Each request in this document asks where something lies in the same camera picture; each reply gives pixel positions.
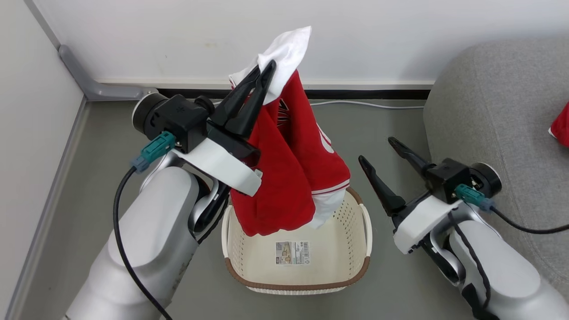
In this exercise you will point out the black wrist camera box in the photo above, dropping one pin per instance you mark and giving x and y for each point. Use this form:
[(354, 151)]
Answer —
[(446, 175), (180, 120)]

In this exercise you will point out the paper label sticker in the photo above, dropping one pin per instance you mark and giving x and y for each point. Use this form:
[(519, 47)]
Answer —
[(292, 253)]

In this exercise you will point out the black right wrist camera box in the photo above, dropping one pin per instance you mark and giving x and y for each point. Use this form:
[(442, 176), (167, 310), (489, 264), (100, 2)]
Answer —
[(446, 175)]

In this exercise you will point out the dark baseboard strip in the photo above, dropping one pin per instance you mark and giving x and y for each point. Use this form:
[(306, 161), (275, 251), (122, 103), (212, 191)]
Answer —
[(355, 94)]

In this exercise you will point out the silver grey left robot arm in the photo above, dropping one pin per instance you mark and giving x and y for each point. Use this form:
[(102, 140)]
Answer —
[(142, 240)]

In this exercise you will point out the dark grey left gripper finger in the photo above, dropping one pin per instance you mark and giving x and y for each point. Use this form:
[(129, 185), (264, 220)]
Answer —
[(255, 106), (233, 104)]

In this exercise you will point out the grey fabric sofa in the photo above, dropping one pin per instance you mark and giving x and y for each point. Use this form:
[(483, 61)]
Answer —
[(489, 111)]

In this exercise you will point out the cream plastic laundry basket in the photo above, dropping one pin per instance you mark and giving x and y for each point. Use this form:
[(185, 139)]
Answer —
[(266, 275)]

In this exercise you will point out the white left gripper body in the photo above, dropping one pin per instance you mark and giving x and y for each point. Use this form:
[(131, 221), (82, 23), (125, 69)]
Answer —
[(222, 166)]

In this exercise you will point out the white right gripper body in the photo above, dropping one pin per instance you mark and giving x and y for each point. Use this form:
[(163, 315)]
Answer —
[(420, 220)]

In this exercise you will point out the red and white jersey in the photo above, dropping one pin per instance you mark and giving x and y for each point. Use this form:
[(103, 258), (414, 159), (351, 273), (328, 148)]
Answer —
[(284, 178)]

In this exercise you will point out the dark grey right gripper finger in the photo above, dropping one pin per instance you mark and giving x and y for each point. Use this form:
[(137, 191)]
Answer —
[(382, 186), (411, 155)]

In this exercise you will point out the red garment with white trim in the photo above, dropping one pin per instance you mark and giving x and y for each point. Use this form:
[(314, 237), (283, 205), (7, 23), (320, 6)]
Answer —
[(562, 126)]

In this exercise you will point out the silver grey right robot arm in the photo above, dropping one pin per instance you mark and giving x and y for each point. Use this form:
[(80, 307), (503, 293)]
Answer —
[(498, 266)]

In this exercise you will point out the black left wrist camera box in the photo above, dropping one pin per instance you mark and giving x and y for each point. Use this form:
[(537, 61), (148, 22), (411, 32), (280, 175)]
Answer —
[(180, 120)]

